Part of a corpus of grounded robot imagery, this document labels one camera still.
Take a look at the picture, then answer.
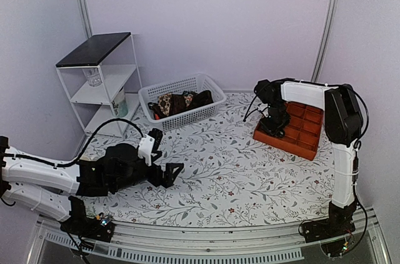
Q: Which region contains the white shelf with black top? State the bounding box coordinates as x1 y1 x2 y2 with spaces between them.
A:
56 32 142 136

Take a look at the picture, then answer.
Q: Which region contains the white plastic basket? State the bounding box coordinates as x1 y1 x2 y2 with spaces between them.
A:
139 74 226 131

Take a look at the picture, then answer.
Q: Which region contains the metal front rail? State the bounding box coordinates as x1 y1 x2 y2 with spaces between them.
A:
27 207 394 263

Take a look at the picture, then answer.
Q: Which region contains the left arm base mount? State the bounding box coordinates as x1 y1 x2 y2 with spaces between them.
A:
60 213 115 243

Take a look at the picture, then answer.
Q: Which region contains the floral table mat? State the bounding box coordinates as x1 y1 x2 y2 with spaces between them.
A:
84 93 334 228

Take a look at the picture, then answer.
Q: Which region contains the orange compartment tray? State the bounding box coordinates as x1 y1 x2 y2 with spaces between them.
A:
253 102 324 161

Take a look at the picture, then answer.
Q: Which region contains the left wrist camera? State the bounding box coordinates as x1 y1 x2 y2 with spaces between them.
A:
137 128 163 166

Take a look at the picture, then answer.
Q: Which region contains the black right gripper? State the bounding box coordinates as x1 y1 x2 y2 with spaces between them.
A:
259 103 289 139

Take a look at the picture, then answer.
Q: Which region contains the cream paisley tie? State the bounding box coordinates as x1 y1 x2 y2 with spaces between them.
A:
158 93 173 117

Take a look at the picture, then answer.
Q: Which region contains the black shiny tie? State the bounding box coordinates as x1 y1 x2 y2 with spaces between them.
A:
189 90 214 109

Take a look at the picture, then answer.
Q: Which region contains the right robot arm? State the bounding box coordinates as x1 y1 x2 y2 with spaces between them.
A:
254 78 369 236

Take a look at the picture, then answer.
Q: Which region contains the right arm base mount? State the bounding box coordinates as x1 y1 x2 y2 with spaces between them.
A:
297 214 368 258

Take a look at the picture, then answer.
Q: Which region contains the dark red patterned tie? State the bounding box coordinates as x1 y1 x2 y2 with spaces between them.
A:
169 94 193 116

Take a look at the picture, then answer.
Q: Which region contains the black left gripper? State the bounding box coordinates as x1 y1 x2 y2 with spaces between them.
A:
111 153 184 193

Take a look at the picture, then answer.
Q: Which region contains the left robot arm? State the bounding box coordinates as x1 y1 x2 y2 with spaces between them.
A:
1 135 184 235

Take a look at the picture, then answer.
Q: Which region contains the clear drinking glass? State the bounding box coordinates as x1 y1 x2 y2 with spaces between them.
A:
82 68 103 87

